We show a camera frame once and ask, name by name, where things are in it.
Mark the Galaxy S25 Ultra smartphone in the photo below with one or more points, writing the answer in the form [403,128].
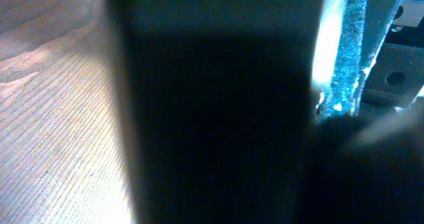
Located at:
[214,98]

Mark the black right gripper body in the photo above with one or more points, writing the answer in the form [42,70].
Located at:
[392,52]

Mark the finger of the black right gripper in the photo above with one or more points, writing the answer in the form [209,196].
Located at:
[364,26]

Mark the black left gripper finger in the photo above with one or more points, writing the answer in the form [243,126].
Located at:
[362,171]

